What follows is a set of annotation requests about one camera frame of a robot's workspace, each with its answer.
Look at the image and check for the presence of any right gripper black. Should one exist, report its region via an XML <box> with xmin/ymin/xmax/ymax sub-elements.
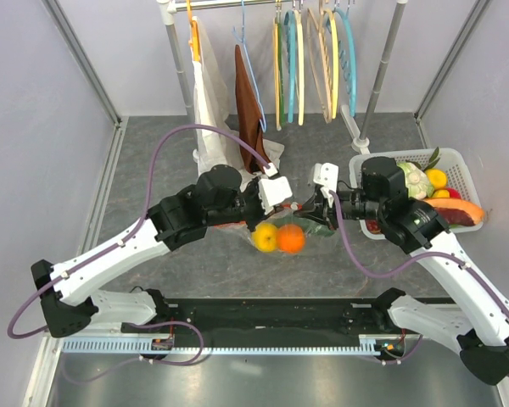
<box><xmin>294</xmin><ymin>188</ymin><xmax>386</xmax><ymax>231</ymax></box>

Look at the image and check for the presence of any green cucumber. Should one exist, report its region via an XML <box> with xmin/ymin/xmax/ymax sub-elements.
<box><xmin>299</xmin><ymin>221</ymin><xmax>334</xmax><ymax>237</ymax></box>

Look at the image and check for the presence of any clear zip top bag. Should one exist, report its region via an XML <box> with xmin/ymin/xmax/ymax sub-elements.
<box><xmin>218</xmin><ymin>202</ymin><xmax>338</xmax><ymax>255</ymax></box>

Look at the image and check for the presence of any yellow lemon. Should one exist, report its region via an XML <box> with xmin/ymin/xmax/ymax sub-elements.
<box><xmin>251</xmin><ymin>222</ymin><xmax>277</xmax><ymax>253</ymax></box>

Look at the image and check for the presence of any orange fruit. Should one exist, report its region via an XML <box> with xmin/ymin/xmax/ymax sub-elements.
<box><xmin>277</xmin><ymin>224</ymin><xmax>305</xmax><ymax>254</ymax></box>

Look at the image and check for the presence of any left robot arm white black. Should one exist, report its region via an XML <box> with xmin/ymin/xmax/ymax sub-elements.
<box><xmin>31</xmin><ymin>164</ymin><xmax>292</xmax><ymax>337</ymax></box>

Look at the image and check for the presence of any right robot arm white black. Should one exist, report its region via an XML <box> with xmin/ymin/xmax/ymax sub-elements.
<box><xmin>296</xmin><ymin>156</ymin><xmax>509</xmax><ymax>385</ymax></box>

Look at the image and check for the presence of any white plastic food basket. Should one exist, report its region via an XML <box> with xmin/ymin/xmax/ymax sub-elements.
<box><xmin>348</xmin><ymin>147</ymin><xmax>484</xmax><ymax>241</ymax></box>

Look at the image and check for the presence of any red grapes bunch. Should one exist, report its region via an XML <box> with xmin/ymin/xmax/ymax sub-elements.
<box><xmin>366</xmin><ymin>220</ymin><xmax>381</xmax><ymax>234</ymax></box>

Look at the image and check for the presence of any grey clothes rack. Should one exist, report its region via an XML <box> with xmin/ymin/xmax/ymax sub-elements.
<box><xmin>155</xmin><ymin>0</ymin><xmax>408</xmax><ymax>153</ymax></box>

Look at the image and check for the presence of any brown cloth on hanger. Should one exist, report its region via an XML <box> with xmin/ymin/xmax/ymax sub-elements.
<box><xmin>234</xmin><ymin>45</ymin><xmax>271</xmax><ymax>162</ymax></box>

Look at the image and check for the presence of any green hanger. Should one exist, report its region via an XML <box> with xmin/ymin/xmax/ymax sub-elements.
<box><xmin>277</xmin><ymin>22</ymin><xmax>285</xmax><ymax>126</ymax></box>

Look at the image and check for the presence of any cauliflower with green leaves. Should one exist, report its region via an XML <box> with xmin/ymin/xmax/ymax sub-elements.
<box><xmin>397</xmin><ymin>162</ymin><xmax>434</xmax><ymax>200</ymax></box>

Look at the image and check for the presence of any white cloth on hanger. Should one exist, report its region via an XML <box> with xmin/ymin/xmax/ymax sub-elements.
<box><xmin>189</xmin><ymin>15</ymin><xmax>286</xmax><ymax>196</ymax></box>

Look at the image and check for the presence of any small yellow fruit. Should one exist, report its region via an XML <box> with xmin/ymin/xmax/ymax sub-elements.
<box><xmin>425</xmin><ymin>169</ymin><xmax>448</xmax><ymax>190</ymax></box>

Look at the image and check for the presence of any papaya slice orange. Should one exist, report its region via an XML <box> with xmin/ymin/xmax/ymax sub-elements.
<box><xmin>424</xmin><ymin>198</ymin><xmax>485</xmax><ymax>227</ymax></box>

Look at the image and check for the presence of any red pepper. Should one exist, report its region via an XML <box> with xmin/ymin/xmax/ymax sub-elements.
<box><xmin>442</xmin><ymin>187</ymin><xmax>461</xmax><ymax>199</ymax></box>

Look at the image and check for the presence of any yellow slotted hanger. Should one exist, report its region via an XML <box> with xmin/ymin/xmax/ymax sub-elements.
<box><xmin>321</xmin><ymin>8</ymin><xmax>339</xmax><ymax>120</ymax></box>

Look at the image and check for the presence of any orange hanger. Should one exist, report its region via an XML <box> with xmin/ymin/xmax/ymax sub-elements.
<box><xmin>186</xmin><ymin>0</ymin><xmax>200</xmax><ymax>62</ymax></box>

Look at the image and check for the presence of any cream wooden hanger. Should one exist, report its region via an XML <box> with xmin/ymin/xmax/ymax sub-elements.
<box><xmin>294</xmin><ymin>9</ymin><xmax>305</xmax><ymax>125</ymax></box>

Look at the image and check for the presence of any yellow wooden hanger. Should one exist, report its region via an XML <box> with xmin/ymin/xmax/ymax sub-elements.
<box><xmin>272</xmin><ymin>1</ymin><xmax>282</xmax><ymax>131</ymax></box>

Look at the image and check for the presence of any teal plastic hanger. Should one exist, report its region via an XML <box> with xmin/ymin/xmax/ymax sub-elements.
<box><xmin>283</xmin><ymin>9</ymin><xmax>297</xmax><ymax>123</ymax></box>

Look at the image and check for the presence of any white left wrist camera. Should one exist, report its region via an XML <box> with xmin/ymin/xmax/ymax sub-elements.
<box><xmin>258</xmin><ymin>163</ymin><xmax>293</xmax><ymax>215</ymax></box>

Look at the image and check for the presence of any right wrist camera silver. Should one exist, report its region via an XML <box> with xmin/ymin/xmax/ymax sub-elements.
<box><xmin>309</xmin><ymin>163</ymin><xmax>339</xmax><ymax>198</ymax></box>

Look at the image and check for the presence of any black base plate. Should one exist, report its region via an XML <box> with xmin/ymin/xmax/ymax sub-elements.
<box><xmin>147</xmin><ymin>298</ymin><xmax>408</xmax><ymax>341</ymax></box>

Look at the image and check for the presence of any white toothed cable tray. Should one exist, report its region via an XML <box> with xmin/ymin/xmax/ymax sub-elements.
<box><xmin>61</xmin><ymin>337</ymin><xmax>404</xmax><ymax>355</ymax></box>

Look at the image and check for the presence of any light blue wire hanger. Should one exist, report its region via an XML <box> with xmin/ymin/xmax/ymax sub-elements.
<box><xmin>232</xmin><ymin>0</ymin><xmax>267</xmax><ymax>132</ymax></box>

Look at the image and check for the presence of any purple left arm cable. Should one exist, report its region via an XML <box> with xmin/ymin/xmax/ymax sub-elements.
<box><xmin>7</xmin><ymin>123</ymin><xmax>273</xmax><ymax>339</ymax></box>

